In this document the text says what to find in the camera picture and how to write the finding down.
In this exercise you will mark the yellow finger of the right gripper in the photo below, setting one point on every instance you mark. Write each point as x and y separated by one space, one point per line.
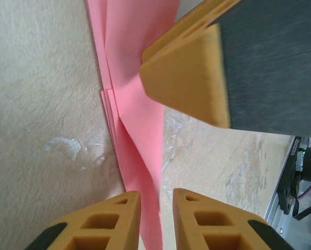
186 28
197 83

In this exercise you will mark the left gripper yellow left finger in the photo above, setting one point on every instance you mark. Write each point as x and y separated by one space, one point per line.
98 229

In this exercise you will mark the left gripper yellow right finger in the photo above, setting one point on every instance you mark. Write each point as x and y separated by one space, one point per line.
218 231

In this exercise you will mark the pink cloth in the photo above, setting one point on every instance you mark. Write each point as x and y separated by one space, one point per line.
142 125

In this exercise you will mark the wide aluminium mounting rail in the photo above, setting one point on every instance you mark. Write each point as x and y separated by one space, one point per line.
283 229

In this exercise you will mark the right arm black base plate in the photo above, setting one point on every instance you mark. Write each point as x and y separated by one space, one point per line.
290 177

